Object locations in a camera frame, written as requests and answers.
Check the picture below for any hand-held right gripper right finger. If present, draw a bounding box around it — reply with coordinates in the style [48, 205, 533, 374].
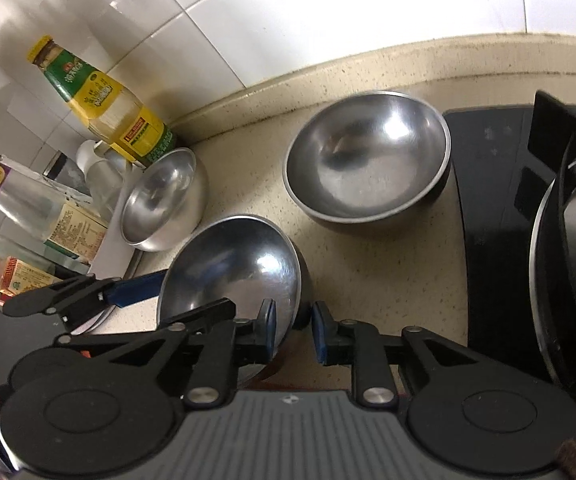
[312, 301, 534, 407]

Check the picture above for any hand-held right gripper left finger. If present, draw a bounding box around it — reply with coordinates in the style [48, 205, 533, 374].
[55, 297, 277, 408]

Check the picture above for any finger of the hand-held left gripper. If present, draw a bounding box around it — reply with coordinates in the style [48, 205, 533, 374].
[4, 269, 171, 333]

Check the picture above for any stainless steel bowl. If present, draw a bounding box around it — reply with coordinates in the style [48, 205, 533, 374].
[119, 147, 210, 253]
[157, 215, 313, 378]
[282, 91, 453, 233]

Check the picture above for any yellow-cap vinegar bottle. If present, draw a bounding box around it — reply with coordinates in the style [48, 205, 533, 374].
[0, 230, 63, 306]

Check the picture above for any purple-label clear bottle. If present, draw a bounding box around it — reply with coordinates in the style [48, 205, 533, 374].
[0, 142, 111, 261]

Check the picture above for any yellow-green label sauce bottle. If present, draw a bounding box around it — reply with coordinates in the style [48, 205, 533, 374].
[26, 35, 177, 167]

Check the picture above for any black burner grate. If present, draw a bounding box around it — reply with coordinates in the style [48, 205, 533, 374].
[527, 90, 576, 386]

